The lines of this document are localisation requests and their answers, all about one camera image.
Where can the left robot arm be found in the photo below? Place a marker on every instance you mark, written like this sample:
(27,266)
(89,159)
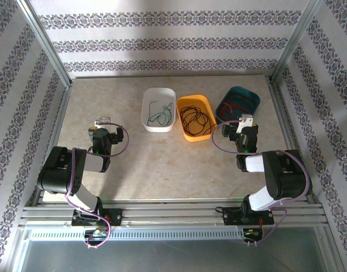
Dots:
(57,175)

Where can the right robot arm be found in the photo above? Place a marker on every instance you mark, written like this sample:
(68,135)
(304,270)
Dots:
(284,178)

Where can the teal plastic bin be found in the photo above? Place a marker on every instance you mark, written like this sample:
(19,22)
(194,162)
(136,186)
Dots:
(253,97)

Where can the orange plastic bin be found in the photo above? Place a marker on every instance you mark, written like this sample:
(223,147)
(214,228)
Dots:
(190,100)

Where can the white plastic bin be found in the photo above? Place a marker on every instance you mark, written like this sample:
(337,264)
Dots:
(158,93)

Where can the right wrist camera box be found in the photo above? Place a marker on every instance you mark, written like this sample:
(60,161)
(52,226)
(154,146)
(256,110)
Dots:
(244,122)

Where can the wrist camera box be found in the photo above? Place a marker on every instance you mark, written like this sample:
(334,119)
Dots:
(103,121)
(244,122)

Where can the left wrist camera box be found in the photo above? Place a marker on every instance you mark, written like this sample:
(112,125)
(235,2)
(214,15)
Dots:
(103,121)

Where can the aluminium side rail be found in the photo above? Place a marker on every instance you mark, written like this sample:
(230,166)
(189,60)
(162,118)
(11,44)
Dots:
(281,113)
(60,119)

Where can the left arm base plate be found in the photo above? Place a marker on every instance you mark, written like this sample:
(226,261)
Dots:
(115,216)

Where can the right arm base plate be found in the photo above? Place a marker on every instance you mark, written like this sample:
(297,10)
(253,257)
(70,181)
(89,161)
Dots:
(231,216)

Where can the aluminium frame post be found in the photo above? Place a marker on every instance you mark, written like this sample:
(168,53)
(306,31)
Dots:
(46,45)
(296,42)

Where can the aluminium mounting rail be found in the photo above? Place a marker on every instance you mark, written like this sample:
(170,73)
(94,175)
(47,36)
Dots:
(173,212)

